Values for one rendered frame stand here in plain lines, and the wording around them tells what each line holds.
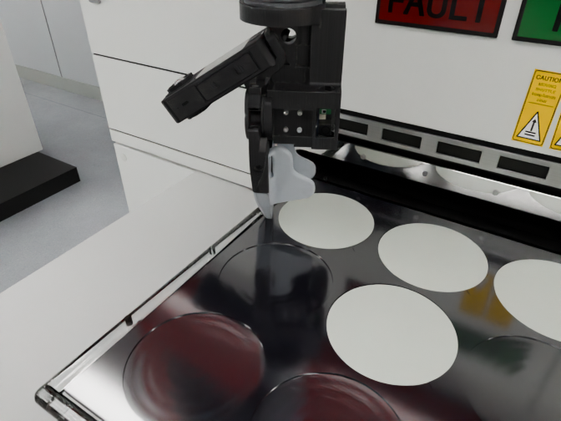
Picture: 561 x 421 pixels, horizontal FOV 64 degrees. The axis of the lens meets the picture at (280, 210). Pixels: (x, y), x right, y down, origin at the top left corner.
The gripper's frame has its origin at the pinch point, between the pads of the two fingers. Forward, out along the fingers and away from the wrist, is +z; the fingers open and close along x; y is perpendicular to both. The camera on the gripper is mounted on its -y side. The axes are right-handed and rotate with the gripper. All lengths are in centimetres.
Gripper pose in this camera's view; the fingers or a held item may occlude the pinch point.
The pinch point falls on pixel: (262, 205)
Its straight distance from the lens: 47.9
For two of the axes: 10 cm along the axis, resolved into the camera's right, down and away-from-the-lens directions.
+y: 10.0, 0.5, -0.7
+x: 0.8, -5.6, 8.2
